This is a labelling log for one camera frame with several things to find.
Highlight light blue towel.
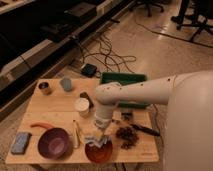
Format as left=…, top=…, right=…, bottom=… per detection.
left=84, top=135, right=111, bottom=148

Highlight red bowl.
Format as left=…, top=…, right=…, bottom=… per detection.
left=85, top=140, right=113, bottom=164

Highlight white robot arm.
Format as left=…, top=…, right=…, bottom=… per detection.
left=95, top=70, right=213, bottom=171

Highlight purple bowl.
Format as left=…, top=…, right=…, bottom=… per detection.
left=38, top=128, right=70, bottom=159

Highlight white paper cup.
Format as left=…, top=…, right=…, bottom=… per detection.
left=74, top=98, right=89, bottom=117

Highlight yellow banana peel stick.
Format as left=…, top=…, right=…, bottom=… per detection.
left=73, top=120, right=81, bottom=149

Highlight dark brown spatula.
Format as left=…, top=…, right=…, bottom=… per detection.
left=80, top=92, right=94, bottom=108

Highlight brown pine cone cluster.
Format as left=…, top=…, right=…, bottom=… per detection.
left=116, top=127, right=139, bottom=150

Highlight green plastic tray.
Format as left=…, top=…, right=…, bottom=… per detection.
left=99, top=72, right=149, bottom=109

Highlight wooden table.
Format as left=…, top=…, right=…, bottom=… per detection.
left=6, top=79, right=159, bottom=164

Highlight black power adapter box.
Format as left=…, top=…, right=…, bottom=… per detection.
left=81, top=63, right=97, bottom=78

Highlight orange carrot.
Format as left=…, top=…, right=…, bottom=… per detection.
left=30, top=122, right=54, bottom=130

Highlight blue sponge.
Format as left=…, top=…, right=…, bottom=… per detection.
left=11, top=132, right=32, bottom=155

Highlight dark shelf unit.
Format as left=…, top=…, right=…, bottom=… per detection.
left=0, top=0, right=131, bottom=121

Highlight black office chair base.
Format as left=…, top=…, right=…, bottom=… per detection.
left=135, top=0, right=164, bottom=17

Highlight black floor cables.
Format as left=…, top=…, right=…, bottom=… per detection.
left=69, top=31, right=138, bottom=75

